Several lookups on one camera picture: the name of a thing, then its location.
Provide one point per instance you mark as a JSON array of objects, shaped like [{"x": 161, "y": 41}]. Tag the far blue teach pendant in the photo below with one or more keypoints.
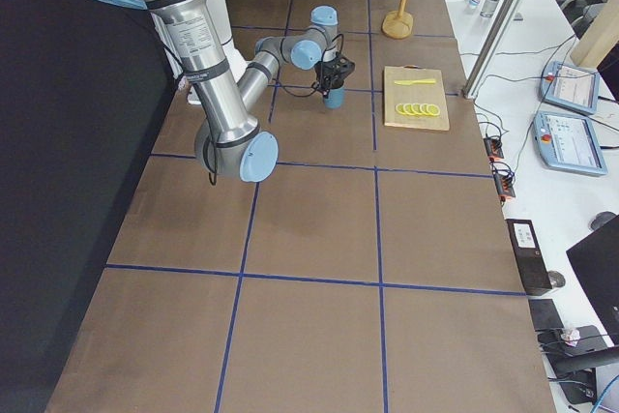
[{"x": 570, "y": 87}]

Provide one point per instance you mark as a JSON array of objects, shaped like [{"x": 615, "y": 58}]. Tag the bamboo cutting board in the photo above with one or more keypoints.
[{"x": 395, "y": 94}]

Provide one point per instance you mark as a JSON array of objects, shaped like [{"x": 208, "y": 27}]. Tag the near blue teach pendant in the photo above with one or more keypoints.
[{"x": 567, "y": 142}]

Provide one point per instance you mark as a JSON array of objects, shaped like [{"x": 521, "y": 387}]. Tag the wooden mug tree rack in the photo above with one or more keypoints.
[{"x": 398, "y": 24}]

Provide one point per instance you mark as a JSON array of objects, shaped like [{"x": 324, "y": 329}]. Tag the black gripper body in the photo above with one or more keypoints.
[{"x": 328, "y": 71}]

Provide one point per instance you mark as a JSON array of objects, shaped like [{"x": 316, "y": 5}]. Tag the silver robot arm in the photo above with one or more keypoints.
[{"x": 230, "y": 142}]

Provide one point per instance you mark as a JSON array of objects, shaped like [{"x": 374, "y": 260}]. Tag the black laptop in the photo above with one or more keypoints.
[{"x": 595, "y": 262}]

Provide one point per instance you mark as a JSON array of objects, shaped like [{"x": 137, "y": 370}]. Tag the blue teach pendant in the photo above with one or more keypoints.
[
  {"x": 570, "y": 87},
  {"x": 567, "y": 142}
]

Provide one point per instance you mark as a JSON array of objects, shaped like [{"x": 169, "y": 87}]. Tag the orange black power strip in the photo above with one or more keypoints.
[{"x": 494, "y": 148}]

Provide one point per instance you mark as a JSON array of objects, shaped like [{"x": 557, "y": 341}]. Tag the black computer mouse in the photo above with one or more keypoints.
[{"x": 601, "y": 219}]

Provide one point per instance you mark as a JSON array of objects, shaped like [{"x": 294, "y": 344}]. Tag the middle lemon slice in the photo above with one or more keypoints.
[{"x": 416, "y": 109}]

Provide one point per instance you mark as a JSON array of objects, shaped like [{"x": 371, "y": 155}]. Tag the dark green ribbed mug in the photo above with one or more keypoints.
[{"x": 334, "y": 98}]

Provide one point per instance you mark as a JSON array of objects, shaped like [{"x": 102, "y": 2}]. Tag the yellow plastic knife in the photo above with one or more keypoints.
[{"x": 410, "y": 82}]

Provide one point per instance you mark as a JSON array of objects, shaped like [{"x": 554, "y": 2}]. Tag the black box with label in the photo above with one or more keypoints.
[{"x": 529, "y": 259}]

